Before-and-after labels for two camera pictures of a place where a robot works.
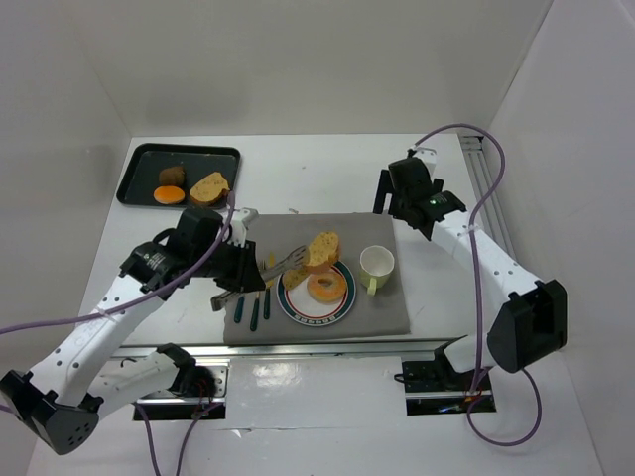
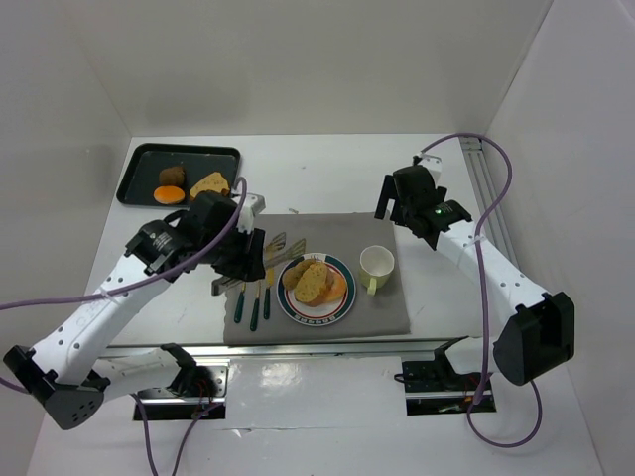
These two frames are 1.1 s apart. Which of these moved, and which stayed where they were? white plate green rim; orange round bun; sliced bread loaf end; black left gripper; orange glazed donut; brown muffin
Moved: sliced bread loaf end; black left gripper
Stayed: orange glazed donut; brown muffin; orange round bun; white plate green rim
